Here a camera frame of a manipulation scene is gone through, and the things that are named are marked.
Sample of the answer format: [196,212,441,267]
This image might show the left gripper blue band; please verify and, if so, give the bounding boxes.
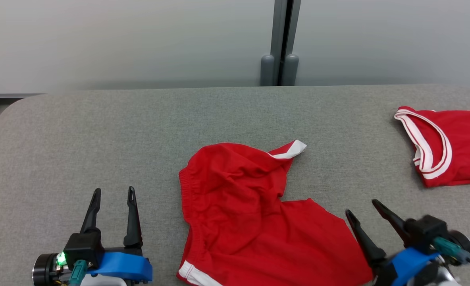
[32,186,153,286]

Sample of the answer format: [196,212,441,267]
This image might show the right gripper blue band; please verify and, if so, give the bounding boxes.
[345,199,470,286]

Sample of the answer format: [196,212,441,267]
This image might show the red jersey white striped trim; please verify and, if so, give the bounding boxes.
[394,106,470,188]

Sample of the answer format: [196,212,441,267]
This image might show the red Bulls 23 shorts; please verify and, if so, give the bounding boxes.
[177,140,374,286]

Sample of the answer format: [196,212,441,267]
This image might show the left cable green connector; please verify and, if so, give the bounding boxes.
[67,259,89,286]

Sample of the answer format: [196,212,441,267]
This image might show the cable green connector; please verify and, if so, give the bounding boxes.
[433,237,470,280]
[67,259,89,286]

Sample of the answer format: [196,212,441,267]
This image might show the right cable green connector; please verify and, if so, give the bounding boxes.
[433,237,470,280]

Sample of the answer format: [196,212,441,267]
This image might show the dark wall baseboard strip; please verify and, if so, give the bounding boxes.
[0,89,42,106]

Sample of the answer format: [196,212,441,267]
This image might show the grey partition post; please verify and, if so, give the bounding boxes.
[260,0,301,87]

